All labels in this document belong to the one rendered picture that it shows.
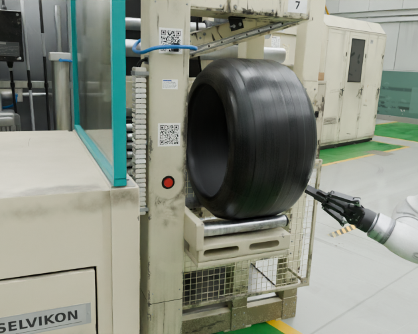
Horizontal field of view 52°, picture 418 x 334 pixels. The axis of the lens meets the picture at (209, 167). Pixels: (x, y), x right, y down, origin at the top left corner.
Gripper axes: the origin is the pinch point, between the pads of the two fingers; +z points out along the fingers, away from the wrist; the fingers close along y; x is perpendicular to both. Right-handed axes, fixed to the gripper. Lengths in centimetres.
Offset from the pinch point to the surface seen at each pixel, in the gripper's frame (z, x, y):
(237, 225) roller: 17.5, -16.6, 15.3
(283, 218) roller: 5.4, -2.5, 15.0
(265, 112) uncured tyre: 24.6, -7.7, -24.3
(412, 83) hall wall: -97, 1116, 383
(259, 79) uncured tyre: 32.0, 1.4, -28.8
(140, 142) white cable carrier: 55, -26, -5
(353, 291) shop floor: -54, 94, 132
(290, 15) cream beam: 42, 54, -32
